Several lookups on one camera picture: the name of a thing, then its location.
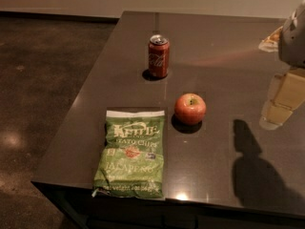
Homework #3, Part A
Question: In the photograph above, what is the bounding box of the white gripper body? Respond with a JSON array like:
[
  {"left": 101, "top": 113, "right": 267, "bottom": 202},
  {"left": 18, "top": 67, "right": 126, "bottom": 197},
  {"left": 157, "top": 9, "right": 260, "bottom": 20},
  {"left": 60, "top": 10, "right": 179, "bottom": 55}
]
[{"left": 278, "top": 0, "right": 305, "bottom": 68}]

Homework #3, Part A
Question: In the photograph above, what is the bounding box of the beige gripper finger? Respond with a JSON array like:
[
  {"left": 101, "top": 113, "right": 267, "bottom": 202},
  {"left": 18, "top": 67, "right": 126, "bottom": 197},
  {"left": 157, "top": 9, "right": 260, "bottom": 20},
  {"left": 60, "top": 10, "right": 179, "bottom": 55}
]
[
  {"left": 259, "top": 68, "right": 305, "bottom": 131},
  {"left": 258, "top": 27, "right": 282, "bottom": 52}
]

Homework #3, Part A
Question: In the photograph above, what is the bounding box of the red coke can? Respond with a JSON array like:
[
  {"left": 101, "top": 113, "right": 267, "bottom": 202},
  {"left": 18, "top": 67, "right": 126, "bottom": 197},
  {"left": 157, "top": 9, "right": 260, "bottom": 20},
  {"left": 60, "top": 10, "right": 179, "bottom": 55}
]
[{"left": 149, "top": 34, "right": 170, "bottom": 78}]

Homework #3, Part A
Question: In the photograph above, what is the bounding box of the green jalapeno chip bag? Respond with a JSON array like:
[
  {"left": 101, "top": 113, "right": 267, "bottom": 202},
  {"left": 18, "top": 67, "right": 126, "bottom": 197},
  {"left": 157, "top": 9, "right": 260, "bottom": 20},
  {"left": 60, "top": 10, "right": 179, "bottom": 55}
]
[{"left": 92, "top": 111, "right": 165, "bottom": 199}]

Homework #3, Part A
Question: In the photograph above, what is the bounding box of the red apple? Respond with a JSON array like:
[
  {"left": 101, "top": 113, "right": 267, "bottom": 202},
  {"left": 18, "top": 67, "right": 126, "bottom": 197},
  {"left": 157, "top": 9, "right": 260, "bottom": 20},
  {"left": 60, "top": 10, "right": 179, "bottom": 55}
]
[{"left": 174, "top": 94, "right": 207, "bottom": 126}]

